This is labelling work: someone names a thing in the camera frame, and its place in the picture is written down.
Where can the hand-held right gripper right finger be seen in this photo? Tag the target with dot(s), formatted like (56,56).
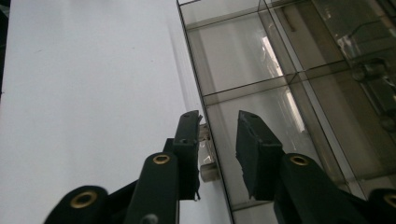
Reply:
(258,161)

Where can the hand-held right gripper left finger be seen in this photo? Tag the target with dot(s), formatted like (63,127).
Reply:
(186,161)

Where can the smoked clear drawer cabinet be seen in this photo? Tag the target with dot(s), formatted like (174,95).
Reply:
(236,56)

